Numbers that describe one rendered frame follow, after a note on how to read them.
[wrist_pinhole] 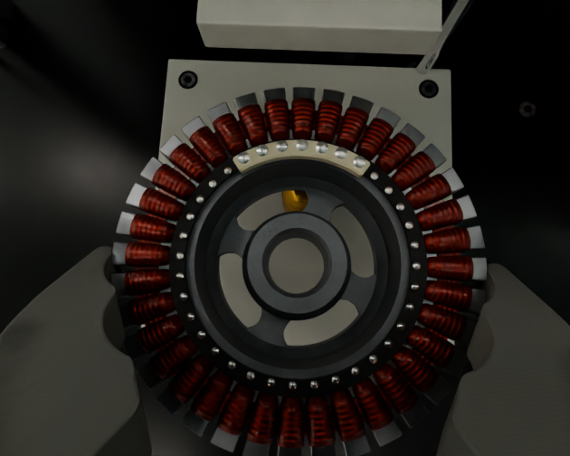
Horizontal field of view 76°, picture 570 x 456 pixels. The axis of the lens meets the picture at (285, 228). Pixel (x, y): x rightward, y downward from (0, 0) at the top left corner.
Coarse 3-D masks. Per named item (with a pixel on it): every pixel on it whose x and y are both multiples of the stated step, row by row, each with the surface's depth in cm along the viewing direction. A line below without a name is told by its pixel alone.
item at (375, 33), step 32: (224, 0) 9; (256, 0) 9; (288, 0) 9; (320, 0) 9; (352, 0) 9; (384, 0) 9; (416, 0) 9; (224, 32) 9; (256, 32) 9; (288, 32) 9; (320, 32) 9; (352, 32) 9; (384, 32) 9; (416, 32) 9
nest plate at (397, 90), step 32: (192, 64) 19; (224, 64) 19; (256, 64) 19; (288, 64) 19; (320, 64) 19; (192, 96) 19; (224, 96) 19; (256, 96) 19; (288, 96) 19; (320, 96) 19; (352, 96) 19; (384, 96) 19; (416, 96) 19; (448, 96) 19; (416, 128) 19; (448, 128) 19; (160, 160) 19; (448, 160) 18; (256, 224) 18; (352, 224) 18; (224, 256) 18; (288, 256) 18; (320, 256) 18; (352, 256) 18; (224, 288) 18; (288, 288) 18; (256, 320) 18; (320, 320) 17; (352, 320) 17
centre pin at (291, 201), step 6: (282, 192) 16; (288, 192) 16; (294, 192) 16; (300, 192) 16; (282, 198) 16; (288, 198) 16; (294, 198) 16; (300, 198) 16; (306, 198) 16; (288, 204) 16; (294, 204) 16; (300, 204) 16; (306, 204) 16; (288, 210) 17; (294, 210) 16; (300, 210) 16
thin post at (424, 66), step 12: (456, 0) 14; (468, 0) 14; (456, 12) 15; (468, 12) 15; (444, 24) 16; (456, 24) 15; (444, 36) 16; (432, 48) 17; (420, 60) 18; (432, 60) 18; (420, 72) 19
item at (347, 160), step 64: (192, 128) 12; (256, 128) 11; (320, 128) 11; (384, 128) 11; (192, 192) 11; (256, 192) 13; (320, 192) 13; (384, 192) 11; (448, 192) 11; (128, 256) 11; (192, 256) 11; (256, 256) 12; (384, 256) 13; (448, 256) 11; (128, 320) 11; (192, 320) 11; (384, 320) 11; (448, 320) 10; (192, 384) 10; (256, 384) 10; (320, 384) 10; (384, 384) 10; (448, 384) 10; (256, 448) 10; (320, 448) 10
